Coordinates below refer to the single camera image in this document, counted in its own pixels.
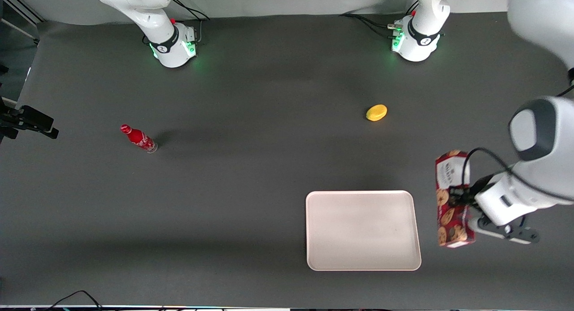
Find red cookie box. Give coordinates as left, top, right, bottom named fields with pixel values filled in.
left=435, top=150, right=477, bottom=248

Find white rectangular tray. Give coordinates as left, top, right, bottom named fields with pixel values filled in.
left=306, top=190, right=422, bottom=272

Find yellow lemon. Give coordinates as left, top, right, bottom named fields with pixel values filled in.
left=366, top=105, right=388, bottom=122

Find red cola bottle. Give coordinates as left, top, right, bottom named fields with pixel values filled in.
left=120, top=124, right=158, bottom=153

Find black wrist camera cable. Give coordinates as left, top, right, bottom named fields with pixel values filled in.
left=462, top=147, right=574, bottom=204

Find black arm base cables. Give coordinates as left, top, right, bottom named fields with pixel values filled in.
left=171, top=0, right=211, bottom=44
left=339, top=1, right=420, bottom=39

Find thin black table-edge cable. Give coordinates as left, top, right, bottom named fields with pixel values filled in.
left=45, top=290, right=104, bottom=311

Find aluminium frame rail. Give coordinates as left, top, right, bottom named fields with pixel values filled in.
left=0, top=0, right=46, bottom=46

